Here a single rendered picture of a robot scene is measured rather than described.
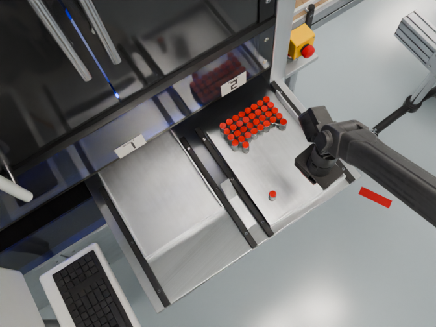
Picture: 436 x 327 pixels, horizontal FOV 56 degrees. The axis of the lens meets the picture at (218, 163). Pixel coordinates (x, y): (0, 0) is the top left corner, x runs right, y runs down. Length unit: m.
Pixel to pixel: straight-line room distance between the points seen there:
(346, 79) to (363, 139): 1.67
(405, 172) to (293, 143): 0.60
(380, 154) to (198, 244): 0.62
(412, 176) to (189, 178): 0.71
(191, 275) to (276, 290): 0.93
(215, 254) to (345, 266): 1.04
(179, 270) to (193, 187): 0.24
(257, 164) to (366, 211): 1.04
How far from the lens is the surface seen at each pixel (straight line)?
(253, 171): 1.24
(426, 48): 2.02
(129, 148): 1.17
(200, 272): 1.18
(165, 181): 1.25
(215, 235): 1.20
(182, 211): 1.22
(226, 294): 2.06
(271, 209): 1.21
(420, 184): 0.71
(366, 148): 0.78
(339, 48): 2.57
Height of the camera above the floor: 2.05
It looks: 69 degrees down
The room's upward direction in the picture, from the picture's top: 12 degrees counter-clockwise
